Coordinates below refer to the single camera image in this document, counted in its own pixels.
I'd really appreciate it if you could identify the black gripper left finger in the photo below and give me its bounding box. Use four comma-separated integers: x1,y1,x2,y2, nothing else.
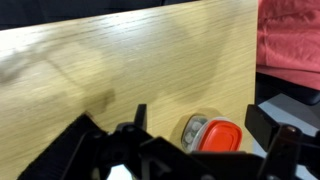
114,103,153,143

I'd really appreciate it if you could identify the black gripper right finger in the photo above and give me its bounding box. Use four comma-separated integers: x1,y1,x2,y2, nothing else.
244,103,320,180

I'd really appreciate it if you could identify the small red-lid plastic container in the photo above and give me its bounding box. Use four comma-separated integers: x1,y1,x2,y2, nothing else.
181,114,243,154

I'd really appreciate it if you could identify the black chair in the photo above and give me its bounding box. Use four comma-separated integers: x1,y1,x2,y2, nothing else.
254,71,320,106

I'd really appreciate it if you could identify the red cloth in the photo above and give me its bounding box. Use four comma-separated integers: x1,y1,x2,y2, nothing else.
255,0,320,91

